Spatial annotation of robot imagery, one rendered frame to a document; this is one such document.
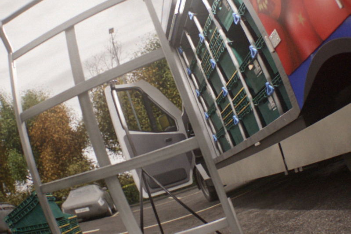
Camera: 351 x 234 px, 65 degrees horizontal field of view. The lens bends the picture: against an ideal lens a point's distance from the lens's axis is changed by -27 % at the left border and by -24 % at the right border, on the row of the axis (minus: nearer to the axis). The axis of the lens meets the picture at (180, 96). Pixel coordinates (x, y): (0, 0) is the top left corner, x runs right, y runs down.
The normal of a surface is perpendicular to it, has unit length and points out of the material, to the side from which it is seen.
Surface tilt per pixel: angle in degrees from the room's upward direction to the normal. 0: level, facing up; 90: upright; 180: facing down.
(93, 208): 90
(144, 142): 90
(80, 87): 90
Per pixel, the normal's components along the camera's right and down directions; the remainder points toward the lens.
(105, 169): -0.09, -0.21
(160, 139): 0.48, -0.37
